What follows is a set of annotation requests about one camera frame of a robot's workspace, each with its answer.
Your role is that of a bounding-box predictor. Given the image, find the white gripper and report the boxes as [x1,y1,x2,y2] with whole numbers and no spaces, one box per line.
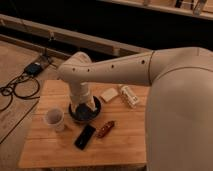
[69,82,96,111]

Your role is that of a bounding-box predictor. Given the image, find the black eraser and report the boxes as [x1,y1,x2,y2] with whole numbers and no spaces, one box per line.
[74,125,96,150]

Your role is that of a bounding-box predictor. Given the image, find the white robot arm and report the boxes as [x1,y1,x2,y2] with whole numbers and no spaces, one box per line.
[58,47,213,171]

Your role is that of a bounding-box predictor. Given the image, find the white ceramic cup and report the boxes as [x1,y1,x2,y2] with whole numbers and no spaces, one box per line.
[44,108,65,132]

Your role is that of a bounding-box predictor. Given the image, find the dark round bowl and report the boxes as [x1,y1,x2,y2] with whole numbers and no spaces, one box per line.
[69,96,101,122]

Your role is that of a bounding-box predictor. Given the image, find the red brown pocket knife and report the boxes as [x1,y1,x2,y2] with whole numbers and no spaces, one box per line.
[96,121,115,138]

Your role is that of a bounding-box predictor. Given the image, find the black power adapter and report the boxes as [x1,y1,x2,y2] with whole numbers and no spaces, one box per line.
[24,63,43,76]

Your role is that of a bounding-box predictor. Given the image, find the wooden shelf rail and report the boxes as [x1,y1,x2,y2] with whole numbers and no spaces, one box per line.
[0,14,149,56]

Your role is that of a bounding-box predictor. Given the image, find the black floor cable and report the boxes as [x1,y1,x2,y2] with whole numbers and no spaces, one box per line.
[0,63,58,113]

